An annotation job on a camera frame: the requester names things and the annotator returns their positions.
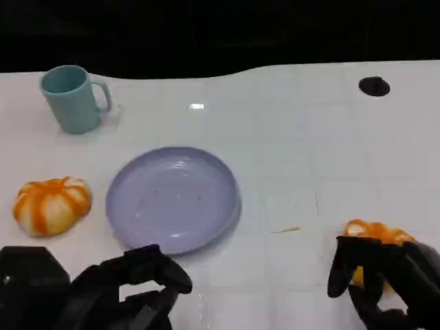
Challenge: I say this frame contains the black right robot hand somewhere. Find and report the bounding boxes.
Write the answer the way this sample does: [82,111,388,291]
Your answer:
[327,235,440,330]

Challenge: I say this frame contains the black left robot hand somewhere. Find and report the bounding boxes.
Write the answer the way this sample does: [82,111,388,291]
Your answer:
[65,244,193,330]

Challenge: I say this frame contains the orange white toy bread roll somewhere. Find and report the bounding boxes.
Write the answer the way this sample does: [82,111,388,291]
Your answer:
[343,218,419,294]
[12,176,93,238]

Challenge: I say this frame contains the lilac plate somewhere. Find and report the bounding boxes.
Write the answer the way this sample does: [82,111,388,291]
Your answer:
[104,146,243,256]

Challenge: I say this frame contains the pale green mug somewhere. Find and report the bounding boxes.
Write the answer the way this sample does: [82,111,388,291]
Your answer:
[38,65,113,135]

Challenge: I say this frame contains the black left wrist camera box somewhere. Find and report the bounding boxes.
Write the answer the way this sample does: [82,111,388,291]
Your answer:
[0,245,72,287]

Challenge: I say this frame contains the black table cable hole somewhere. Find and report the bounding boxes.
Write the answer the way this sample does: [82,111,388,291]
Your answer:
[357,76,391,97]

